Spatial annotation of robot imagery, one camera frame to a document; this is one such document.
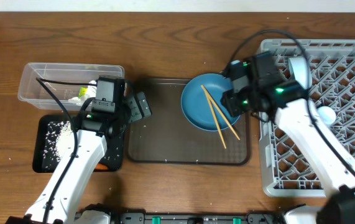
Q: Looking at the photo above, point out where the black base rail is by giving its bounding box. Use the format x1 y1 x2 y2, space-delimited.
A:
111 212 285 224

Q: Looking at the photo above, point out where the grey dishwasher rack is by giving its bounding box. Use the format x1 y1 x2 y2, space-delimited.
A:
259 39 355 197

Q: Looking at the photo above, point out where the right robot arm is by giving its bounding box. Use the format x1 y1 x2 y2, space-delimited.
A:
221 56 355 223

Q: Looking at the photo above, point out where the green snack wrapper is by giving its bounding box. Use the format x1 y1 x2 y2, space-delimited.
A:
78 87 87 98

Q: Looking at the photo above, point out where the orange carrot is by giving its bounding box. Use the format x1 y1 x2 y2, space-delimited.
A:
95 163 109 172

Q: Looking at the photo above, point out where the wooden chopstick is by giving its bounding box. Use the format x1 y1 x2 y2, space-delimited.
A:
201 85 226 149
201 85 241 142

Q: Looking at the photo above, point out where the brown serving tray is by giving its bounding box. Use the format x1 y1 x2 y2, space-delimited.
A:
126 78 251 166

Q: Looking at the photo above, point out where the spilled white rice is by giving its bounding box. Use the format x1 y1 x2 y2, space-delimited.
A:
42 119 125 170

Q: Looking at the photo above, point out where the light blue cup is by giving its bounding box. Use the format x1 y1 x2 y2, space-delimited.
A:
317 106 336 127

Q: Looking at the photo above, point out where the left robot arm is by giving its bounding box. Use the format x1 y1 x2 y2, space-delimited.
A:
7 98 119 224

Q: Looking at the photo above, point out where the light blue bowl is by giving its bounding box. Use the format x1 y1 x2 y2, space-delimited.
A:
288 57 311 90

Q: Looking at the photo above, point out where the dark blue plate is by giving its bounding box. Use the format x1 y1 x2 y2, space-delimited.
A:
181 73 240 131

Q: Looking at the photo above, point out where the white napkin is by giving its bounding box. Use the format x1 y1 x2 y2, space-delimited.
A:
68 80 97 106

